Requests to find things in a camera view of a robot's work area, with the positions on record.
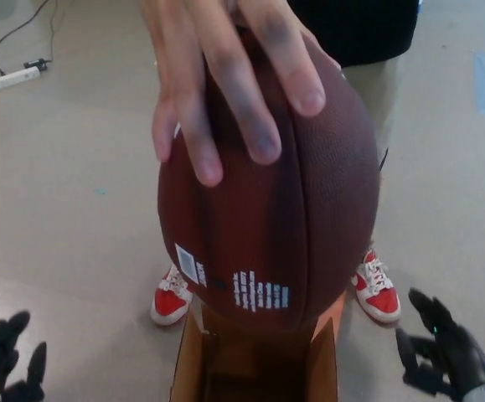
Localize black cable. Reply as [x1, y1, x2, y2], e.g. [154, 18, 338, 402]
[0, 0, 56, 75]

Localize brown leather football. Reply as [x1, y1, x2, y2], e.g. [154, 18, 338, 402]
[157, 29, 382, 335]

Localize red white sneaker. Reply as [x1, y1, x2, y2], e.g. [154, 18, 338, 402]
[349, 248, 401, 324]
[149, 264, 193, 327]

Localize black shirt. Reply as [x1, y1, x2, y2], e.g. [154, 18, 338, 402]
[286, 0, 418, 68]

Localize white power strip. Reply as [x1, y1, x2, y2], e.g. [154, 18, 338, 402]
[0, 66, 42, 95]

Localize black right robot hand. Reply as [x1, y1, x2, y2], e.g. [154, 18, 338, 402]
[395, 287, 485, 402]

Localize bare person hand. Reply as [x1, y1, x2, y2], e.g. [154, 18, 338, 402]
[140, 0, 326, 188]

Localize brown cardboard box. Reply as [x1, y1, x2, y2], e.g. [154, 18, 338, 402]
[168, 291, 347, 402]

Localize beige trousers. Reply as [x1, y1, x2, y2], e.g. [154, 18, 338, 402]
[340, 53, 402, 173]

